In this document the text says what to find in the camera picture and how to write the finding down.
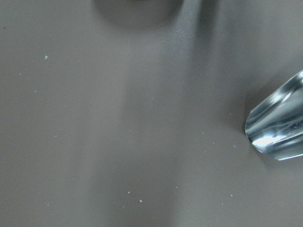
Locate metal scoop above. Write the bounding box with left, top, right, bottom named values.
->
left=244, top=71, right=303, bottom=161

